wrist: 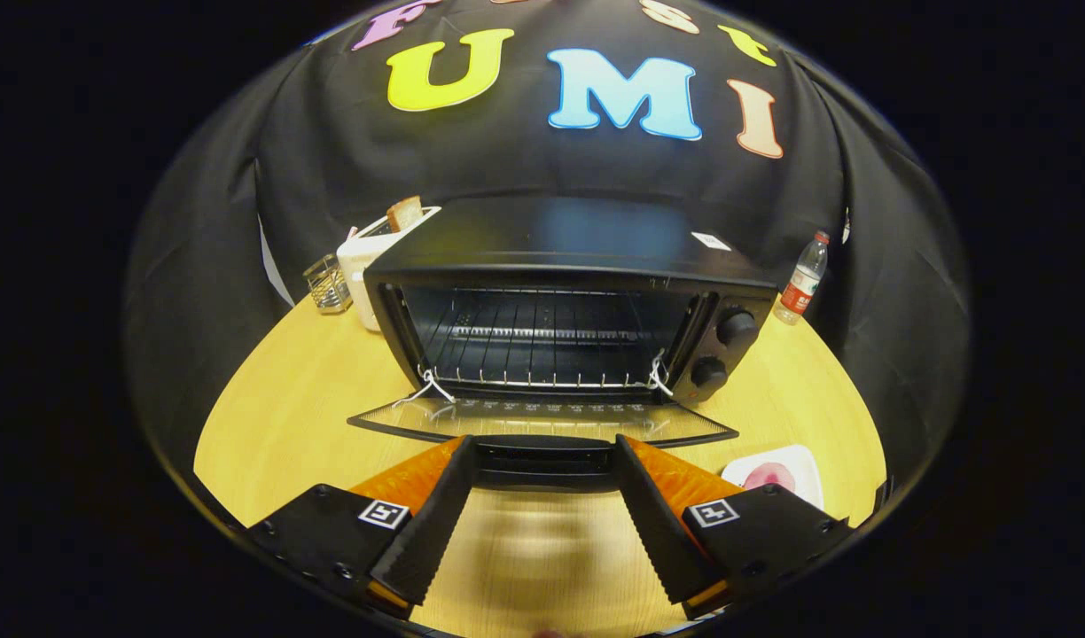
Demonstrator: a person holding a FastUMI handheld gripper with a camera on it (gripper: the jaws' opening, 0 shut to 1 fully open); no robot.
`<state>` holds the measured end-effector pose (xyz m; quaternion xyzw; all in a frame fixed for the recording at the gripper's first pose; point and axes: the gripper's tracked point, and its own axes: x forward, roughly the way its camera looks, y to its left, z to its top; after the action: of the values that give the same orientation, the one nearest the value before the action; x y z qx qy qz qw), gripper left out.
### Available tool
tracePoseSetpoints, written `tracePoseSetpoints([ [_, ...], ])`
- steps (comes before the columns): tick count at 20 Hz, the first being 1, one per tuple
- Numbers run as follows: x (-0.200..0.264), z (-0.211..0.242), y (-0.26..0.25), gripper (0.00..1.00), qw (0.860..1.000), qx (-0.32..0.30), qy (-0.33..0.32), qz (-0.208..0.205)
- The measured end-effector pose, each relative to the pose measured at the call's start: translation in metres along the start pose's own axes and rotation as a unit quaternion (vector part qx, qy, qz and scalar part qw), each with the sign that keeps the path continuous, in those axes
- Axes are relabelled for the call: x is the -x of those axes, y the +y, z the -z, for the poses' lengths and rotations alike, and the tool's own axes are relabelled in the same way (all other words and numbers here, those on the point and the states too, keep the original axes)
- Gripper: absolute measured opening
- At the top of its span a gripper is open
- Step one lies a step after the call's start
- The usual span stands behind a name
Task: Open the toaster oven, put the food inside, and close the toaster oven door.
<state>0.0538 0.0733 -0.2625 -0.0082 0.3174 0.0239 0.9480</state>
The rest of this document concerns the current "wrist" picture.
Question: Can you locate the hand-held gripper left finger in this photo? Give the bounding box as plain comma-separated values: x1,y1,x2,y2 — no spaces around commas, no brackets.
246,434,477,619

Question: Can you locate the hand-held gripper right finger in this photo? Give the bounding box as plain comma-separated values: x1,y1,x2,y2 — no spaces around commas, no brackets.
613,434,854,619

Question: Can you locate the pink ham slice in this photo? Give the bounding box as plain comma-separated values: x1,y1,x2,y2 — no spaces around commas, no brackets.
742,462,796,491

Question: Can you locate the glass toaster oven door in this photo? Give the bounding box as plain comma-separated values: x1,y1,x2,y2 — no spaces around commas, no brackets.
347,397,740,493

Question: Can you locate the white food tray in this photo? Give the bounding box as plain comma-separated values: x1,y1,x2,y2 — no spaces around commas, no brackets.
722,444,825,510

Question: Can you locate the black toaster oven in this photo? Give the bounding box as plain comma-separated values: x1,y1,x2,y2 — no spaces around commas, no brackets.
347,197,778,493

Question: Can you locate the white toaster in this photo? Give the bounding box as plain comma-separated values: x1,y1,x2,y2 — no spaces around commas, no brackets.
337,206,441,333

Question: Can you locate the clear water bottle red label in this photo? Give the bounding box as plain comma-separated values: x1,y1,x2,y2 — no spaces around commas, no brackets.
773,231,831,325

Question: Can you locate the toasted bread slice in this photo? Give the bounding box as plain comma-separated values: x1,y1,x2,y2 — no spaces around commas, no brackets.
386,196,425,233

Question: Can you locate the black backdrop cloth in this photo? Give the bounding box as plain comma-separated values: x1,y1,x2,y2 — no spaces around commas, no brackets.
126,0,973,497

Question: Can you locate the metal oven wire rack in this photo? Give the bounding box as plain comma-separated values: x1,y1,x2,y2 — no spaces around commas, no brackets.
410,288,685,391

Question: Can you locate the metal wire basket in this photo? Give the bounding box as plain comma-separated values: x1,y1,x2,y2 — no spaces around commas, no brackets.
303,254,353,315

